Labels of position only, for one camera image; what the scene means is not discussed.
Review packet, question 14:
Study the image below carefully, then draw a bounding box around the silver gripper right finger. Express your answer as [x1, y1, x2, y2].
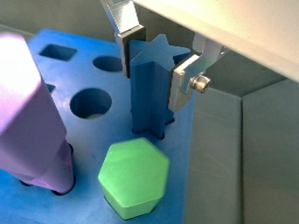
[169, 34, 229, 112]

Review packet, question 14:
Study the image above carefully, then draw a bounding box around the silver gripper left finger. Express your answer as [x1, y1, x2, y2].
[101, 0, 146, 77]

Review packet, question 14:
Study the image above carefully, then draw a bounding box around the blue star peg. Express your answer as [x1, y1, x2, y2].
[130, 34, 191, 139]

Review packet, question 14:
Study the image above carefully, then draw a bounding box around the blue shape-sorter block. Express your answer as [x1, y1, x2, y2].
[0, 30, 193, 224]

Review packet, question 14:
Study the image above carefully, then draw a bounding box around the green hexagonal peg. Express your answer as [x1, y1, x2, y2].
[98, 138, 170, 220]

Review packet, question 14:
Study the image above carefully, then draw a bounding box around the purple pentagon peg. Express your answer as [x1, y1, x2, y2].
[0, 32, 75, 195]

